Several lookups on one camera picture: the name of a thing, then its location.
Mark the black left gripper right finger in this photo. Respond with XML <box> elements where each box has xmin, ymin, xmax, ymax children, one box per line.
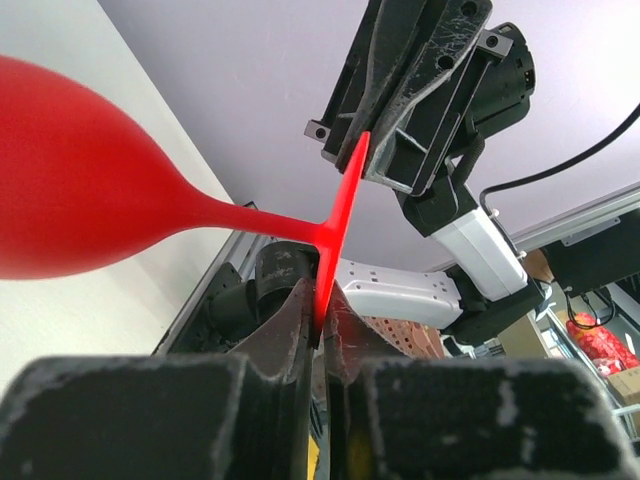
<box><xmin>324</xmin><ymin>289</ymin><xmax>639</xmax><ymax>479</ymax></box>

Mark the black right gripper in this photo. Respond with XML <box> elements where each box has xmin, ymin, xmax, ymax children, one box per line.
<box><xmin>304</xmin><ymin>1</ymin><xmax>535</xmax><ymax>195</ymax></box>

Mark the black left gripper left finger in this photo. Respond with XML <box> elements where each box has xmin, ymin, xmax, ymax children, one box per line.
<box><xmin>1</xmin><ymin>279</ymin><xmax>314</xmax><ymax>479</ymax></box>

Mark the right camera black cable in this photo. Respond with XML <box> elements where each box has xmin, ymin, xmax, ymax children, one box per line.
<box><xmin>479</xmin><ymin>102</ymin><xmax>640</xmax><ymax>221</ymax></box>

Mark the red wine glass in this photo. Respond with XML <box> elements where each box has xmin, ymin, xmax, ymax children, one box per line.
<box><xmin>1</xmin><ymin>57</ymin><xmax>370</xmax><ymax>330</ymax></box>

